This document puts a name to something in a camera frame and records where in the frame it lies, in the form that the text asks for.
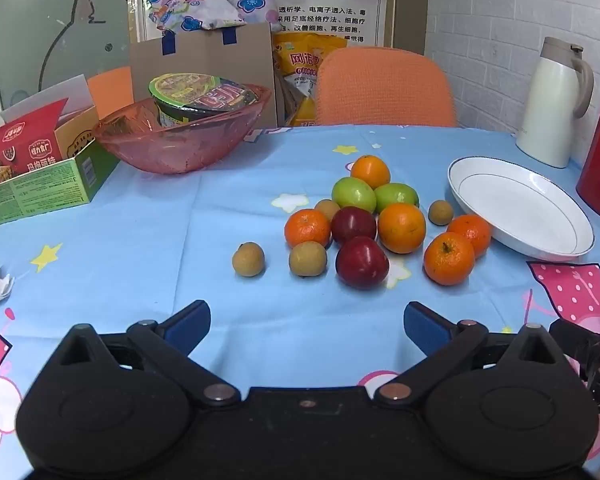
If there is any orange chair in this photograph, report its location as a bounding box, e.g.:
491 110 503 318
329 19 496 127
314 47 458 128
87 66 133 121

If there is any small mandarin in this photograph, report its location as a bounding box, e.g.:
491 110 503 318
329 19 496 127
423 231 476 287
284 208 332 249
446 214 493 259

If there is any glass door with cat outline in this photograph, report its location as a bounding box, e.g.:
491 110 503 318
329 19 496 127
0 0 141 111

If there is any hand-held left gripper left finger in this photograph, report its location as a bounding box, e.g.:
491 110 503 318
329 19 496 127
55 300 242 407

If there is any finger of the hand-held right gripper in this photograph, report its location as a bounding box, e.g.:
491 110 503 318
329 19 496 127
549 317 600 418

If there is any green apple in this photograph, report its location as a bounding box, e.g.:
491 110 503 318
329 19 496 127
331 176 377 217
374 183 420 214

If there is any large orange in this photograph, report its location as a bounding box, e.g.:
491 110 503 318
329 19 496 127
350 155 391 190
377 202 427 255

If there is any instant noodle cup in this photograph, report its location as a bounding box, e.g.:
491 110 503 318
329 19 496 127
148 73 261 128

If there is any white paper sheet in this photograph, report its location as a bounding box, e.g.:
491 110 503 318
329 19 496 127
0 74 96 126

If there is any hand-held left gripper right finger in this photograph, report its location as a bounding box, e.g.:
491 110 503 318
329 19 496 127
375 301 578 408

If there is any white thermos jug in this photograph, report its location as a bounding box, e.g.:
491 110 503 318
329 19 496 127
516 36 595 169

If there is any wall poster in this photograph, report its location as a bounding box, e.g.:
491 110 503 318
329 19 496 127
130 0 398 51

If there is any yellow plastic bag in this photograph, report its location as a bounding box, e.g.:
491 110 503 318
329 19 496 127
272 32 351 127

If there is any red plum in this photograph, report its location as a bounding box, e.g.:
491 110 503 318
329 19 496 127
330 206 378 246
335 236 389 290

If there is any white ceramic plate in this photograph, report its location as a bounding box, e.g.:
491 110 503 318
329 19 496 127
448 156 595 262

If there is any pink plastic bowl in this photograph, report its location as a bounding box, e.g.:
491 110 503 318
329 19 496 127
92 83 272 175

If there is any green and red carton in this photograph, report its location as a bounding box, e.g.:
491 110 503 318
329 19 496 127
0 98 120 228

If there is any blue printed tablecloth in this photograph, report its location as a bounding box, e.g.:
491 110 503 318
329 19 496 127
0 124 600 480

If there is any cardboard box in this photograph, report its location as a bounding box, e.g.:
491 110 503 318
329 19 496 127
129 22 280 128

